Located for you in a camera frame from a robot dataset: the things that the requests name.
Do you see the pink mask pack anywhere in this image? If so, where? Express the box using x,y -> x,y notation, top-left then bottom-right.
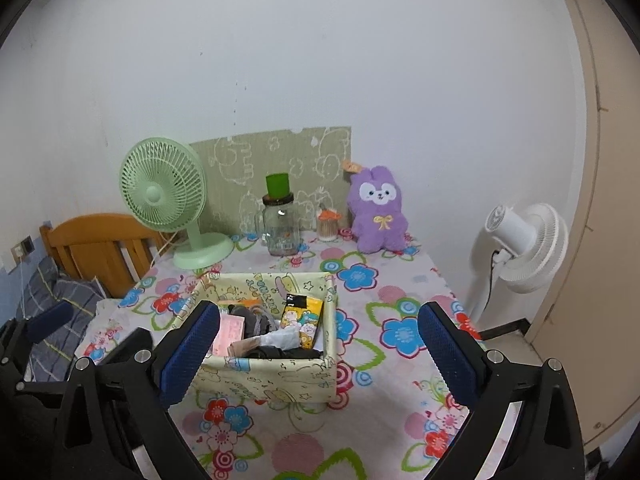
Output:
212,313 -> 244,356

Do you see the cartoon print fabric storage box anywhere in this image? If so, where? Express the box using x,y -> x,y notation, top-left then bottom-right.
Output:
172,272 -> 337,403

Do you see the white beige sock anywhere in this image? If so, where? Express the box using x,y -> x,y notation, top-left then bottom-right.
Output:
228,326 -> 300,358

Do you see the black plastic bag bundle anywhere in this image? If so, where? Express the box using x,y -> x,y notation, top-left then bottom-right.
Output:
245,346 -> 322,360

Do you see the grey plaid pillow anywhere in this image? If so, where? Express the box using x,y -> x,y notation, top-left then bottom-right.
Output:
16,257 -> 105,382

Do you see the beige door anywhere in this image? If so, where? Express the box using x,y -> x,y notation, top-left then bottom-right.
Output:
526,0 -> 639,452

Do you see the floral tablecloth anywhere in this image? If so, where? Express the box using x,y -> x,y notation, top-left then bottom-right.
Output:
74,231 -> 501,480

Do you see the green desk fan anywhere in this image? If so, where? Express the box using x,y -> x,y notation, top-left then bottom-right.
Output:
118,138 -> 233,270

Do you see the yellow snack packet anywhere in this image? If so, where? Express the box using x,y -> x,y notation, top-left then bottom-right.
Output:
280,294 -> 323,349

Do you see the white standing fan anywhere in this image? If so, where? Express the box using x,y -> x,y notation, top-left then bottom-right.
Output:
470,203 -> 568,323

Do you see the glass mason jar mug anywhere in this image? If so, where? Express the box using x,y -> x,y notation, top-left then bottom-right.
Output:
255,193 -> 300,257

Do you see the patterned cardboard panel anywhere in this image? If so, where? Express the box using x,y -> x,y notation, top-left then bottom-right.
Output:
188,126 -> 353,239

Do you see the green cup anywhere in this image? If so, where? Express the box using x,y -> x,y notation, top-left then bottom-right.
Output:
266,172 -> 291,200

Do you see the jar of cotton swabs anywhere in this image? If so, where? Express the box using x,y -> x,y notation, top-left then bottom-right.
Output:
317,205 -> 342,242

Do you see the purple plush bunny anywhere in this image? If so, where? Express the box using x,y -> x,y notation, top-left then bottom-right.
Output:
347,166 -> 408,254

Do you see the wall power outlet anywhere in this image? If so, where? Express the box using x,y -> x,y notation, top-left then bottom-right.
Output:
11,236 -> 35,264

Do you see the white fan power cable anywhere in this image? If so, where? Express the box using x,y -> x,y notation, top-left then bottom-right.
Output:
487,249 -> 507,306

